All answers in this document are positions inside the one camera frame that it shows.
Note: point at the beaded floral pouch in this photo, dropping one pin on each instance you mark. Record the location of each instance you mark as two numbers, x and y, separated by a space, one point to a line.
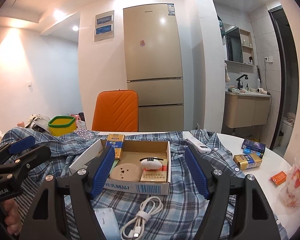
84 133

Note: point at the grey wall electrical panel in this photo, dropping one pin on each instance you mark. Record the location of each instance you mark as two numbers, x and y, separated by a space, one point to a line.
104 26

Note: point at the gold blue cigarette pack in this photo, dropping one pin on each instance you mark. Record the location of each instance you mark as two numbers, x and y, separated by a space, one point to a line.
117 142

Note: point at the clear plastic bag with red print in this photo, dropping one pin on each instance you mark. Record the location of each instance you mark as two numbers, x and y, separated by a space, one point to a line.
290 193

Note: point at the white hair dryer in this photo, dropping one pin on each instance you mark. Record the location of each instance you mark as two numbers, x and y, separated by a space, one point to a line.
262 91

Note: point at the round beige plush cushion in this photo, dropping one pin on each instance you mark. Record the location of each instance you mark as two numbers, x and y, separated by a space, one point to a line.
126 172

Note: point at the gold cigarette pack on table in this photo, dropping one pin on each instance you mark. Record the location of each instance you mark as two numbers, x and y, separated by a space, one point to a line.
247 161

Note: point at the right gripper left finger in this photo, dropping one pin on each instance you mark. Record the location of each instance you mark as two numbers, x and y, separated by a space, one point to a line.
102 172

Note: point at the small orange packet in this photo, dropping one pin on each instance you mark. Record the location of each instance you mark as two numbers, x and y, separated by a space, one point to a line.
279 178

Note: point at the mirror cabinet with shelves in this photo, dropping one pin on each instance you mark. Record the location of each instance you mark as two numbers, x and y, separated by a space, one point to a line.
239 45

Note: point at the dark blue box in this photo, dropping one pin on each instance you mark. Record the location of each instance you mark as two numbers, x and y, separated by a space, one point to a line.
253 145

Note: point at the yellow bin with green rim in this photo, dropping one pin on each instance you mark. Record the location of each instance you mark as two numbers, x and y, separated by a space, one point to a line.
61 125

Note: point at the shallow cardboard box tray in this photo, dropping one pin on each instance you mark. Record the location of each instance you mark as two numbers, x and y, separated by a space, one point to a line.
133 151

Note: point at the bathroom vanity cabinet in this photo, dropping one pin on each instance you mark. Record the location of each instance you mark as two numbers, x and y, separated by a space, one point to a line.
246 109

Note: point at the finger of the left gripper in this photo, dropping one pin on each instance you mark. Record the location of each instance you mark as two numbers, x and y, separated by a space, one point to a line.
22 142
39 154

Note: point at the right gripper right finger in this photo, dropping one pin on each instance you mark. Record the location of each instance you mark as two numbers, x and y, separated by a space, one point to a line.
253 216

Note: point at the beige three-door refrigerator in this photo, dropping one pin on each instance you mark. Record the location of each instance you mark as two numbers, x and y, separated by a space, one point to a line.
153 65

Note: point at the blue plaid shirt cloth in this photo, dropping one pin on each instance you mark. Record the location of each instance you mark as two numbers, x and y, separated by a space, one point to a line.
183 208

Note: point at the pile of beige clothes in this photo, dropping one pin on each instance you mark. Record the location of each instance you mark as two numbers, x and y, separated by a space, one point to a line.
38 122

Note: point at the person's left hand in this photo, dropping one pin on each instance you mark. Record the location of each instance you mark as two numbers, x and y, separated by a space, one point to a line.
12 219

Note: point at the light blue tissue packet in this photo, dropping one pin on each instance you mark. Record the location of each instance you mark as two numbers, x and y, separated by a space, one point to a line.
108 223

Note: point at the orange quilted chair back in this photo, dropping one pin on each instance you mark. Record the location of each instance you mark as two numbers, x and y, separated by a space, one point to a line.
116 111

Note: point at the red bag on floor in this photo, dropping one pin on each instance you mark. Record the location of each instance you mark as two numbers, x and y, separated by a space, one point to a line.
79 116

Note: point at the white remote control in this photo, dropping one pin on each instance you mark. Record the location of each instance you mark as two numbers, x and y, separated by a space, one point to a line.
201 147

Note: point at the red white cigarette pack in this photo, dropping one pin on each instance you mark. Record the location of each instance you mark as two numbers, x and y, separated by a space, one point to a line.
157 176

